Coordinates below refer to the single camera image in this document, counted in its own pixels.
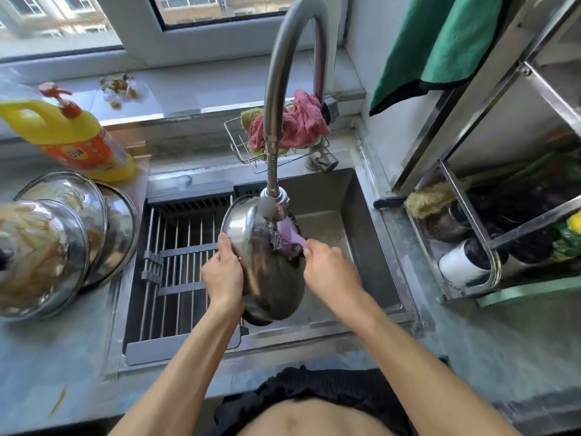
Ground stainless steel gooseneck faucet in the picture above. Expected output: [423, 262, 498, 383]
[260, 0, 340, 221]

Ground large steel bowl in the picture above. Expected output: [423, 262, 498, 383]
[82, 180, 140, 288]

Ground pink dishcloth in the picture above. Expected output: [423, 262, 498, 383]
[248, 89, 331, 151]

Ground metal sink drain rack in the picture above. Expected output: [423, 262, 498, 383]
[123, 195, 248, 366]

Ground white jar with black lid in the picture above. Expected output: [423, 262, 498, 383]
[438, 239, 494, 287]

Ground wire sponge holder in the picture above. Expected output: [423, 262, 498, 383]
[223, 114, 331, 175]

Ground person's right hand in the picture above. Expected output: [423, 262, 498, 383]
[302, 239, 364, 316]

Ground stainless steel storage rack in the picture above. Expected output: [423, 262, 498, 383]
[390, 0, 581, 309]

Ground food scraps on sill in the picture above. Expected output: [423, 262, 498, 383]
[99, 73, 140, 110]

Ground white window frame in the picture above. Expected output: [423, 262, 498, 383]
[0, 0, 350, 73]

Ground person's left hand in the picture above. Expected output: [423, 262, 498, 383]
[201, 233, 246, 311]

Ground green hanging towel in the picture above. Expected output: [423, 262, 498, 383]
[369, 0, 505, 117]

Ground yellow dish soap bottle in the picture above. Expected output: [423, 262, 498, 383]
[0, 81, 136, 183]

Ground yellow bristle brush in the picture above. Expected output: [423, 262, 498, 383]
[374, 179, 473, 220]

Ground person's right forearm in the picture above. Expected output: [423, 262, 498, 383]
[330, 291, 508, 436]

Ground stainless steel bowl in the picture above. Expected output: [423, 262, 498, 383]
[221, 195, 307, 326]

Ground yellow green sponge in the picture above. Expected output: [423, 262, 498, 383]
[240, 104, 296, 157]

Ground person's black shorts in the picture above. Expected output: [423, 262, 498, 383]
[212, 365, 409, 436]

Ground stainless steel sink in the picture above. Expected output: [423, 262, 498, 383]
[119, 168, 409, 366]

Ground purple scrubbing sponge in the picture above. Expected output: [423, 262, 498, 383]
[268, 216, 309, 260]

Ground person's left forearm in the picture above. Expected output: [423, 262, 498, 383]
[107, 302, 246, 436]

